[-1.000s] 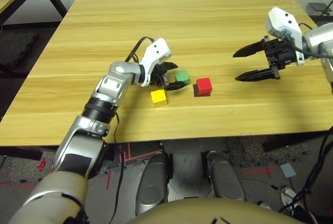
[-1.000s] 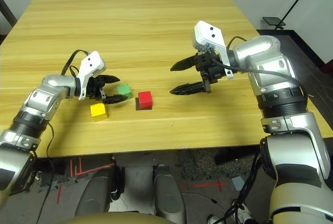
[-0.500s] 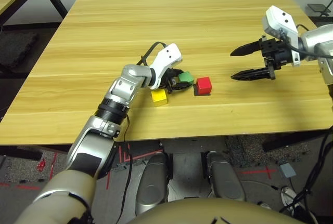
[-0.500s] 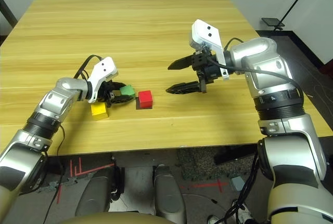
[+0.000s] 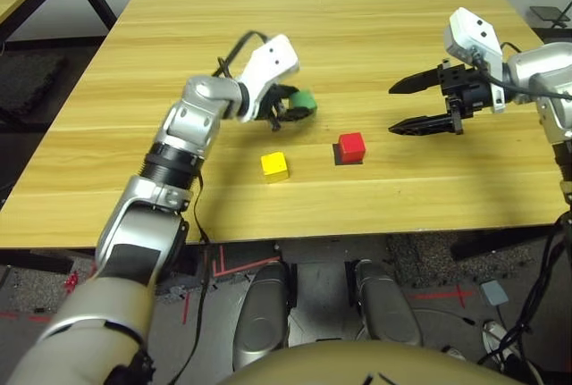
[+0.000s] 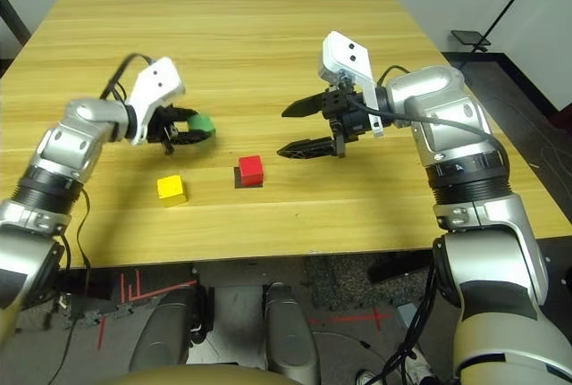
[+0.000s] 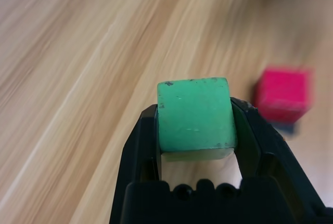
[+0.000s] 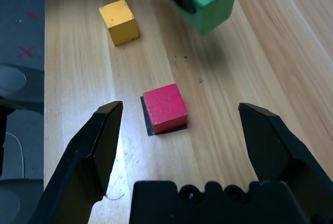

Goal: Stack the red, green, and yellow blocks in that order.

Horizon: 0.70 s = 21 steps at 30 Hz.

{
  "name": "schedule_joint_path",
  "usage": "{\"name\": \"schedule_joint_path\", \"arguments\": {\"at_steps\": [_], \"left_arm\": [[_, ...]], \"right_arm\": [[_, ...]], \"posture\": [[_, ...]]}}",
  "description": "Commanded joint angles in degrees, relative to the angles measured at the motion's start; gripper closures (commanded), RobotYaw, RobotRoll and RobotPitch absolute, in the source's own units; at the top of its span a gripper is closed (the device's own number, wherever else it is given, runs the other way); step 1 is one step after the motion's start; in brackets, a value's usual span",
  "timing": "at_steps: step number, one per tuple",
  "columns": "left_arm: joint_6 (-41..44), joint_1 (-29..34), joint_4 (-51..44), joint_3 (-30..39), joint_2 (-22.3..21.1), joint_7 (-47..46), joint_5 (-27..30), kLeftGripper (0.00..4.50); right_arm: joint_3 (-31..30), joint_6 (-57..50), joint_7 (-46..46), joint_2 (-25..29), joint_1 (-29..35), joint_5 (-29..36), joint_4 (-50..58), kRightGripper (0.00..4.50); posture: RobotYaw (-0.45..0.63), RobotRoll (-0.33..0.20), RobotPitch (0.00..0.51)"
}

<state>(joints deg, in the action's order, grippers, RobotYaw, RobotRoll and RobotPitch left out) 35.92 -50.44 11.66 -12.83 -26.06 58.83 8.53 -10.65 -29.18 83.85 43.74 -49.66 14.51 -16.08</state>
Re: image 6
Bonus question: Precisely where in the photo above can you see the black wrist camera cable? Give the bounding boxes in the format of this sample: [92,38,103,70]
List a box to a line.
[346,65,510,172]
[100,53,156,103]

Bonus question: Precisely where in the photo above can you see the black square tape marker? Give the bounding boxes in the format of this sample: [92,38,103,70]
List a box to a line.
[233,166,265,189]

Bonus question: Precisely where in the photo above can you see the black metal frame bar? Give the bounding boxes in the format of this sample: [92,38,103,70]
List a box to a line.
[0,0,31,46]

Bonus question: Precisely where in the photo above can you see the grey right robot leg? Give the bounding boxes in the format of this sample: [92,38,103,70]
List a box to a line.
[263,283,322,385]

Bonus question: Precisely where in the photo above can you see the grey robot leg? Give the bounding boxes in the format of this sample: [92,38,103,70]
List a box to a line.
[129,299,200,372]
[263,283,322,385]

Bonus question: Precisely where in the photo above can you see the red wooden block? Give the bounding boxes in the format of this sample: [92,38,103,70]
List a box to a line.
[238,155,265,186]

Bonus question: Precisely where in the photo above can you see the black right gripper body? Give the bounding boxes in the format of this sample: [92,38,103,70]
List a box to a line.
[321,84,375,158]

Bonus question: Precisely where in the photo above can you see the grey left robot leg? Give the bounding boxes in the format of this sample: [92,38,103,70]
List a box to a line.
[129,299,200,372]

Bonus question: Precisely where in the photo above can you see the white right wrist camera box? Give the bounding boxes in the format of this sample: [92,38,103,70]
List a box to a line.
[317,30,385,138]

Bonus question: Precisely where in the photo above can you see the black speckled floor mat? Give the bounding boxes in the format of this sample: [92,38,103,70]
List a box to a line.
[306,253,437,313]

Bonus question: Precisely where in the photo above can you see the red floor tape cross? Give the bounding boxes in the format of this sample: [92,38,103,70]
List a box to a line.
[310,307,392,331]

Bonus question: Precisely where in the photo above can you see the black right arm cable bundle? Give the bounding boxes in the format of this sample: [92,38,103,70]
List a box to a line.
[366,264,442,385]

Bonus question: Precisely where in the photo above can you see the red angled floor tape lines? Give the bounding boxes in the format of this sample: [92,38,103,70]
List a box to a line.
[120,270,198,302]

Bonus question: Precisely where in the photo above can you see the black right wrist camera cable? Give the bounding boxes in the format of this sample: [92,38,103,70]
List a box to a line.
[346,65,510,172]

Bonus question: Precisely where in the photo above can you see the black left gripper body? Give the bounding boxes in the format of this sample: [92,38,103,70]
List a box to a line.
[146,105,181,156]

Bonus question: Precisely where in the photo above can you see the small grey floor box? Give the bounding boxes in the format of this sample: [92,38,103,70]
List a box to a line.
[395,303,421,331]

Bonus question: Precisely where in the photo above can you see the yellow wooden block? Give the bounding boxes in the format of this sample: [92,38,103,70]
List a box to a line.
[156,174,188,207]

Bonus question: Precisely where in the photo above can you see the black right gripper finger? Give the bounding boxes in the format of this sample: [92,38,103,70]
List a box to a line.
[276,136,337,161]
[281,92,326,119]

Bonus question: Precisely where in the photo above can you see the black tripod holder plate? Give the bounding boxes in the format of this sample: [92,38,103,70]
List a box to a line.
[450,29,492,49]

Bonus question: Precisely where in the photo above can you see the olive robot torso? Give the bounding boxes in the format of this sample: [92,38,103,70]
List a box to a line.
[100,363,291,385]

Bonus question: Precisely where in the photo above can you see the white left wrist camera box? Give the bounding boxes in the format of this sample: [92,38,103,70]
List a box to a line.
[124,56,187,146]

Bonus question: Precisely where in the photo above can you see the black hanging left arm cable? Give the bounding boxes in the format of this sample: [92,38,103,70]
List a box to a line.
[48,188,93,385]

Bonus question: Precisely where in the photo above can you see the black left wrist camera cable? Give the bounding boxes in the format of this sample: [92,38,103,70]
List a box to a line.
[100,53,156,103]

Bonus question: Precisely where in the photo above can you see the green wooden block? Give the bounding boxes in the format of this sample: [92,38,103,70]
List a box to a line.
[186,111,218,140]

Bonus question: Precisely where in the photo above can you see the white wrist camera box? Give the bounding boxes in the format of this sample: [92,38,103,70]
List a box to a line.
[124,56,187,146]
[317,30,385,138]

